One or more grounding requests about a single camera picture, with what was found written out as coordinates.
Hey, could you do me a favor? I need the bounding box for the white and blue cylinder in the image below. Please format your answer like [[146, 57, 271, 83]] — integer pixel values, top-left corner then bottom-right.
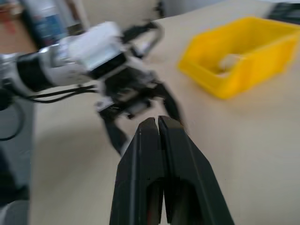
[[22, 0, 68, 48]]

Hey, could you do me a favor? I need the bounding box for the black flat device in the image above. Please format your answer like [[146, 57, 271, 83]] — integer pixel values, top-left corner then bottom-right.
[[266, 1, 300, 24]]

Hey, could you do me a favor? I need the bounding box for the black background fixture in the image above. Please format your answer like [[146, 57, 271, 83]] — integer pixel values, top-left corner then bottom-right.
[[153, 0, 165, 17]]

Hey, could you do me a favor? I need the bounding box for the white case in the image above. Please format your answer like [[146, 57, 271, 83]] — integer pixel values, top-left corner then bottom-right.
[[219, 53, 247, 74]]

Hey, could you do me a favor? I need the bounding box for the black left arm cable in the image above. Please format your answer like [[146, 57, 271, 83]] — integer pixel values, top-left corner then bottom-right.
[[0, 84, 98, 142]]

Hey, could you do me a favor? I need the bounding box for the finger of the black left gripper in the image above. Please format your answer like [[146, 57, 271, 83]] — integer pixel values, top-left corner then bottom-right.
[[158, 81, 188, 135], [100, 114, 132, 156]]

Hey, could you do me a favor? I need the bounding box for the yellow plastic bin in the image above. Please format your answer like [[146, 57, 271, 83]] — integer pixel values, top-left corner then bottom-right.
[[177, 16, 300, 99]]

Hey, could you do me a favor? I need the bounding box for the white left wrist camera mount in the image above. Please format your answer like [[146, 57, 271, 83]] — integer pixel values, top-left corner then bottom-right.
[[60, 21, 128, 74]]

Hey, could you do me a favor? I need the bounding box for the black looped wrist cable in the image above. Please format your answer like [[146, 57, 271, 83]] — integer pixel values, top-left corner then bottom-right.
[[121, 19, 165, 60]]

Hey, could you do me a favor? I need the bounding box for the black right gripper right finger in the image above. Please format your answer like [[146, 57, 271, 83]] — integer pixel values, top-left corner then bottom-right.
[[157, 115, 235, 225]]

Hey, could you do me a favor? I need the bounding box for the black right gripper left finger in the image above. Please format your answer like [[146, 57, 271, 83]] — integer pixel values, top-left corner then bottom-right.
[[109, 118, 165, 225]]

